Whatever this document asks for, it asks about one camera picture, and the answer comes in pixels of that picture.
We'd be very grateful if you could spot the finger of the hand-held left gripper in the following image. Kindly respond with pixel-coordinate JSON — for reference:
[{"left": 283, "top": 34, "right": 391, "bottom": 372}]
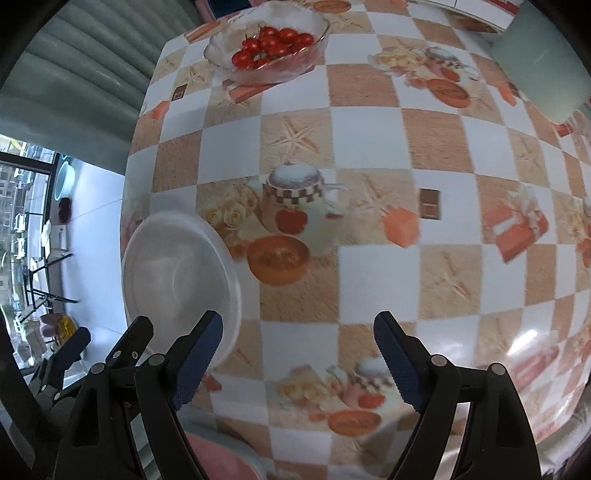
[
  {"left": 34, "top": 327, "right": 92, "bottom": 398},
  {"left": 105, "top": 316, "right": 154, "bottom": 370}
]

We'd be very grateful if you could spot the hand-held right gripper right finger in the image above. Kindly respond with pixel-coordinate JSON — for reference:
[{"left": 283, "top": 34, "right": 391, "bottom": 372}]
[{"left": 373, "top": 311, "right": 542, "bottom": 480}]

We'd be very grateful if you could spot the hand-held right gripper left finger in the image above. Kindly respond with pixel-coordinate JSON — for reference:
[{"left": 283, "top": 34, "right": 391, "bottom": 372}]
[{"left": 55, "top": 310, "right": 224, "bottom": 480}]

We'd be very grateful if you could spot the pink oval plate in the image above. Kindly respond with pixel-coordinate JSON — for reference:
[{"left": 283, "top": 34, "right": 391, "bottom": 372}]
[{"left": 187, "top": 434, "right": 267, "bottom": 480}]

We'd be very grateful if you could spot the green plate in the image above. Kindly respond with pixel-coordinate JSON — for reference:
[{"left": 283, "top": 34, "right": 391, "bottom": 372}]
[{"left": 489, "top": 4, "right": 591, "bottom": 124}]

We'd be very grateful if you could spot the black folding rack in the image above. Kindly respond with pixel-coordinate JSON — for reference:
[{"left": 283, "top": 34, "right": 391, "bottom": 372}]
[{"left": 25, "top": 253, "right": 79, "bottom": 308}]

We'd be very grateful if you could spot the teal basin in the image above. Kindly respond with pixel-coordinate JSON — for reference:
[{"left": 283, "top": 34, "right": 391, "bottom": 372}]
[{"left": 54, "top": 159, "right": 78, "bottom": 201}]

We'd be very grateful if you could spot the checkered printed tablecloth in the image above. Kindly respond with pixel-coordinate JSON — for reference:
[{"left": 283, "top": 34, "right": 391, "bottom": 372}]
[{"left": 119, "top": 0, "right": 591, "bottom": 480}]

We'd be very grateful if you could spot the grey ribbed sofa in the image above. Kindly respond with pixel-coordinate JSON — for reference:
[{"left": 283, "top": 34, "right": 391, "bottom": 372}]
[{"left": 0, "top": 0, "right": 208, "bottom": 148}]

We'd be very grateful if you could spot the clear glass bowl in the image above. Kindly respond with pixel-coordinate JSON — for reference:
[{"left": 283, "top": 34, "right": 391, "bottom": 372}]
[{"left": 204, "top": 2, "right": 331, "bottom": 86}]

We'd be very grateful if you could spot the pile of cherry tomatoes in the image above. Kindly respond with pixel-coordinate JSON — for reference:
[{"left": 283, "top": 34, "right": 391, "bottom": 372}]
[{"left": 231, "top": 25, "right": 315, "bottom": 70}]

